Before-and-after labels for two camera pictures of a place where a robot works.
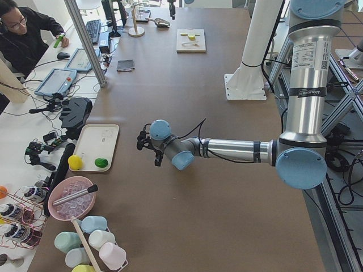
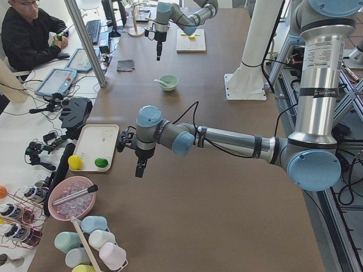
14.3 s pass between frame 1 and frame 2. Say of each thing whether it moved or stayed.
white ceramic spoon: moved
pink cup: stayed
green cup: stayed
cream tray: stayed
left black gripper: moved
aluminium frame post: stayed
